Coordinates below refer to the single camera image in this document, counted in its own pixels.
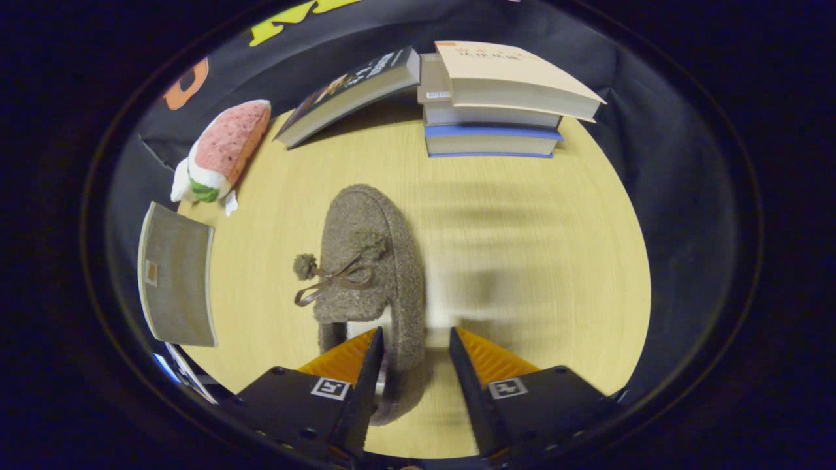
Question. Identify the blue cover book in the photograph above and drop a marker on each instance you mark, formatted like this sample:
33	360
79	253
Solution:
490	140

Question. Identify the beige cover book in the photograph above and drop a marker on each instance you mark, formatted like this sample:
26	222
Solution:
509	78

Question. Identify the black cover book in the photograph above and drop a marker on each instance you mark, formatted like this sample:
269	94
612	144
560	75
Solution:
353	91

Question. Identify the white plush toy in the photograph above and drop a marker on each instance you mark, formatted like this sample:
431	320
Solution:
181	186

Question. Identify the watermelon slice plush toy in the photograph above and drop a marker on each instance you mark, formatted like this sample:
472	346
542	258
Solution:
232	140

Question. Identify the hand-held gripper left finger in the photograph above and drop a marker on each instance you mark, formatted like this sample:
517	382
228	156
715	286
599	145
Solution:
307	405

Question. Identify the brown fuzzy shoe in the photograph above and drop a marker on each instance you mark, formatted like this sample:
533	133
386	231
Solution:
366	222

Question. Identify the grey cover book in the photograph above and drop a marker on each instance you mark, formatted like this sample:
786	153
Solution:
483	115

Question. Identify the grey storage box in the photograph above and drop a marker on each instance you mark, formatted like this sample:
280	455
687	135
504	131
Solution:
179	274

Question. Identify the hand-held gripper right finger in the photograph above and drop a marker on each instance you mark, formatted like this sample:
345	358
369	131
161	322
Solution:
542	408

